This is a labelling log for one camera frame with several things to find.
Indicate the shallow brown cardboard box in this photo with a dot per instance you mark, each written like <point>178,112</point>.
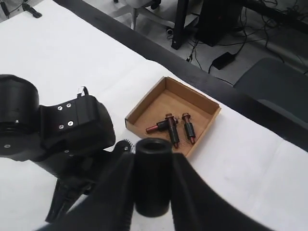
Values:
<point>178,103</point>

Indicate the black clamp-shaped tool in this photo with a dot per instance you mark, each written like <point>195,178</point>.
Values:
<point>33,10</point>

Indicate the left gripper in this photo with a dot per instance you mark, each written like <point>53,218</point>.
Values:
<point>79,134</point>

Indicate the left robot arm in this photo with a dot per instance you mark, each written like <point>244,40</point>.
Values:
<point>16,115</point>

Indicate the black computer tower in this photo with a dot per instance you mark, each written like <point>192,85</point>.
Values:
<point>217,21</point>

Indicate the copper red flange bolt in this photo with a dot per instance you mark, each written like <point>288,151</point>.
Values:
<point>170,121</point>
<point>185,118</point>
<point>152,129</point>

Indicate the black power adapter brick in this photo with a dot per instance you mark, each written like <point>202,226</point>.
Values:
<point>225,60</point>

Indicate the black cylindrical sleeve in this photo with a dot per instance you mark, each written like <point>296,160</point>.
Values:
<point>189,131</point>
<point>152,178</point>
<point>174,134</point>
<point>162,125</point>

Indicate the grey chair seat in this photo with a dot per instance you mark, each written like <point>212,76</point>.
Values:
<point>272,79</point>

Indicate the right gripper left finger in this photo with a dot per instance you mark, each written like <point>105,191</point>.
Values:
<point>106,192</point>

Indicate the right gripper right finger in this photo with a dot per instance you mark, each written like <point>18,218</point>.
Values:
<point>192,192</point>

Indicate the white office chair base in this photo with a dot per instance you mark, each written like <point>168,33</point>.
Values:
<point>149,14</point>

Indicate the black desk leg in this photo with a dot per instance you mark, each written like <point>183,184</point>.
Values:
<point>180,24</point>

